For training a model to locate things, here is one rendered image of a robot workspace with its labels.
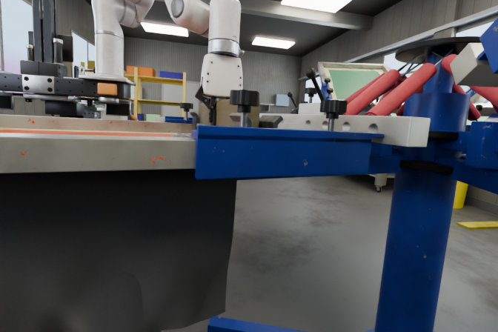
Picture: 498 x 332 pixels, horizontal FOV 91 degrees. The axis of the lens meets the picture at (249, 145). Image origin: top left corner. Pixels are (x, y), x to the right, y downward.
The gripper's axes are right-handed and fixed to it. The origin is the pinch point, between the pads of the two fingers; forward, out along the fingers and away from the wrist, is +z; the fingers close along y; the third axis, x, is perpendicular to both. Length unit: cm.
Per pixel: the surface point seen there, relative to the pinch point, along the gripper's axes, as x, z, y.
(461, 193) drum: -117, 80, -360
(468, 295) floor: -15, 102, -170
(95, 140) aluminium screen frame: 29.1, 3.0, 22.6
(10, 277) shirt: 21.6, 22.0, 33.6
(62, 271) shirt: 21.8, 22.3, 27.9
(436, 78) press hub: 2, -19, -81
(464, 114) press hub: 10, -6, -85
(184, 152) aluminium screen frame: 29.0, 4.4, 12.8
